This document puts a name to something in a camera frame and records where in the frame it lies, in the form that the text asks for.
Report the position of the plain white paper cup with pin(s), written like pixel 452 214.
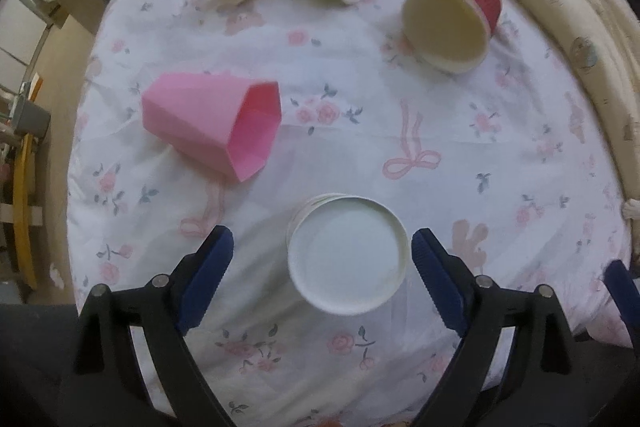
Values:
pixel 346 257

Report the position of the pink faceted plastic cup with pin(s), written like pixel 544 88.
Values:
pixel 200 117

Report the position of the grey box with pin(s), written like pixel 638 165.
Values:
pixel 30 117

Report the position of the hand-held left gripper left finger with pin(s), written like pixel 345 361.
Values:
pixel 209 279

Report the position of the yellow curved board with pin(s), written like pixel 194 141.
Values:
pixel 25 207

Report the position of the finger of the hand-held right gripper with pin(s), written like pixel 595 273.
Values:
pixel 622 289

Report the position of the floral white bed sheet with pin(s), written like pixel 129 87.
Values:
pixel 350 117

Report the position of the red paper cup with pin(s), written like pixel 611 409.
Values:
pixel 445 27

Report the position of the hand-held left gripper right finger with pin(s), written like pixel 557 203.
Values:
pixel 441 284

